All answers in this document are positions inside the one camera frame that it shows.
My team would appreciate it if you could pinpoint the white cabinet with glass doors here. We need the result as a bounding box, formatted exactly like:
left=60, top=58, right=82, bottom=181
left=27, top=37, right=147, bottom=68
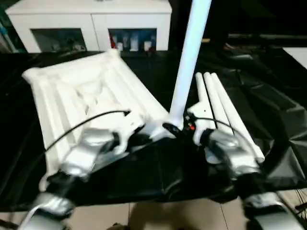
left=4, top=0, right=173, bottom=54

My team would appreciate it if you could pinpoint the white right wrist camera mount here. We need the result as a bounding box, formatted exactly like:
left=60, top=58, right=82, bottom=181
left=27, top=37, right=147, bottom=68
left=187, top=100, right=216, bottom=146

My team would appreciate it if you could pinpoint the white plastic table top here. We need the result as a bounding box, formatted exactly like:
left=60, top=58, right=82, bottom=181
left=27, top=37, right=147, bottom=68
left=21, top=49, right=179, bottom=192

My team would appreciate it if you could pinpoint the black plastic mat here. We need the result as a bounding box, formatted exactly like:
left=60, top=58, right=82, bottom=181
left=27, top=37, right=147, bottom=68
left=0, top=46, right=307, bottom=212

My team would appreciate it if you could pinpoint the teal white pole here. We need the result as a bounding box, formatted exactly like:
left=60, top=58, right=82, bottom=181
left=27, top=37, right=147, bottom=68
left=0, top=19, right=15, bottom=53

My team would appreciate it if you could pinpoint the white plastic table leg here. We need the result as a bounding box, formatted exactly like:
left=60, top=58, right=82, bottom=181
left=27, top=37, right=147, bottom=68
left=210, top=73, right=266, bottom=164
left=167, top=0, right=213, bottom=133
left=203, top=72, right=238, bottom=136
left=195, top=72, right=212, bottom=108

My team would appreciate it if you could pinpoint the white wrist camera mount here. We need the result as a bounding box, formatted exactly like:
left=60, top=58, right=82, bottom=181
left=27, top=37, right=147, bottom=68
left=187, top=100, right=216, bottom=146
left=112, top=111, right=146, bottom=154

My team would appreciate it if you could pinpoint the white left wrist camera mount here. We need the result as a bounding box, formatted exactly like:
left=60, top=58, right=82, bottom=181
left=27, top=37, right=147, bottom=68
left=112, top=111, right=146, bottom=154

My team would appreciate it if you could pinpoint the white printed carton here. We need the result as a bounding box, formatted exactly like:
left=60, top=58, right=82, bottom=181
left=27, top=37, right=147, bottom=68
left=130, top=35, right=139, bottom=51

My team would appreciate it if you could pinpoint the tall black cabinet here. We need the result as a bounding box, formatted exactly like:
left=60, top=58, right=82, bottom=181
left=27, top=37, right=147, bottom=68
left=207, top=0, right=231, bottom=48

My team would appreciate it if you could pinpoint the black horizontal bar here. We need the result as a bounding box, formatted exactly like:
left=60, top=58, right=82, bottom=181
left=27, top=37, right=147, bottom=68
left=227, top=33, right=307, bottom=40

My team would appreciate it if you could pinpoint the white flat board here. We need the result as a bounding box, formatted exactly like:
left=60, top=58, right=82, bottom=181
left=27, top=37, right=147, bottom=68
left=283, top=47, right=307, bottom=70

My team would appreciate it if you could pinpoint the black stand base with cables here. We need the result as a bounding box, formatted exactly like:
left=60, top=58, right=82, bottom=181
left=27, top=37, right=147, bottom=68
left=294, top=188, right=307, bottom=218

